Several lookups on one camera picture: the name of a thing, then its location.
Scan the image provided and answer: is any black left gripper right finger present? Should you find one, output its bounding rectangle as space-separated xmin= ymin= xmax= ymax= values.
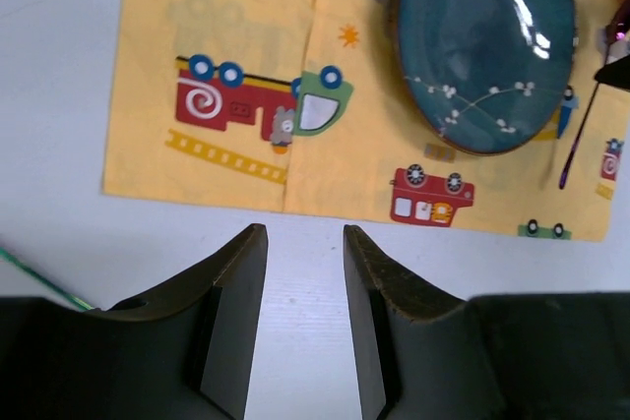
xmin=344 ymin=225 xmax=629 ymax=419

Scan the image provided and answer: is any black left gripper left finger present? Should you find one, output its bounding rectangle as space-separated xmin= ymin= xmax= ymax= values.
xmin=1 ymin=224 xmax=268 ymax=419

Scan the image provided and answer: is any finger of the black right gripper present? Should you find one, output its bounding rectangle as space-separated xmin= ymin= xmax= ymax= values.
xmin=594 ymin=55 xmax=630 ymax=91

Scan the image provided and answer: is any iridescent purple spoon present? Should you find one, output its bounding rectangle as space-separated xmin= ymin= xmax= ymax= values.
xmin=558 ymin=18 xmax=629 ymax=190

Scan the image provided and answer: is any dark teal patterned plate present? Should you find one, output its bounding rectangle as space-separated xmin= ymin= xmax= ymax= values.
xmin=395 ymin=0 xmax=576 ymax=155

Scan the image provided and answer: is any yellow vehicle-print cloth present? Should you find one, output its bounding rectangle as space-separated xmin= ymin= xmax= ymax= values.
xmin=103 ymin=0 xmax=629 ymax=241

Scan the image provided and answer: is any iridescent fork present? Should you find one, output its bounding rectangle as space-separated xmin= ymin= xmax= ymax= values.
xmin=1 ymin=248 xmax=95 ymax=311

